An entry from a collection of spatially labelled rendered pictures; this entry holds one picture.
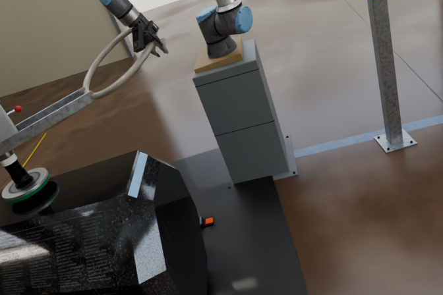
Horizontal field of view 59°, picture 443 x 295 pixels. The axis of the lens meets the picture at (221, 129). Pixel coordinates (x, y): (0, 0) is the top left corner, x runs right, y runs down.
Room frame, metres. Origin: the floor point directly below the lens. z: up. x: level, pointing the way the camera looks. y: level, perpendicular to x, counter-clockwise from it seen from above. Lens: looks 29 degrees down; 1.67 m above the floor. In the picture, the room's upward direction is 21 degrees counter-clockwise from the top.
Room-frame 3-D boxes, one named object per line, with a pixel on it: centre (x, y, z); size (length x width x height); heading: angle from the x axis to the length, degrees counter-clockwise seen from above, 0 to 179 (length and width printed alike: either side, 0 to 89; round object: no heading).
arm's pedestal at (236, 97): (2.38, -0.18, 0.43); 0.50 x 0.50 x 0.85; 77
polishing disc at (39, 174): (1.63, 0.93, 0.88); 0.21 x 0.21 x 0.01
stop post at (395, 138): (2.06, -1.04, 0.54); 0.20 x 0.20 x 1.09; 84
